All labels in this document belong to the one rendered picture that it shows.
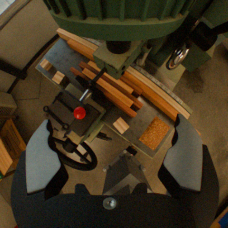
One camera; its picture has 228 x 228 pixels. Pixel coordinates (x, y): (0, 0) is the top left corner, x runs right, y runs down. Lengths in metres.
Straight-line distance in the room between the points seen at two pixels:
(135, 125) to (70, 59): 0.34
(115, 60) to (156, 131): 0.26
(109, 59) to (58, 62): 0.29
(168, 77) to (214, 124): 1.43
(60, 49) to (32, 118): 1.28
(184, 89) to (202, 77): 0.42
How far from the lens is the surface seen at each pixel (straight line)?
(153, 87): 0.37
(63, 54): 0.52
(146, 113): 0.41
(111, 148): 1.33
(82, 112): 0.28
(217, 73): 2.17
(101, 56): 0.26
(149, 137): 0.40
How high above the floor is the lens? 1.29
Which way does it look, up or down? 87 degrees down
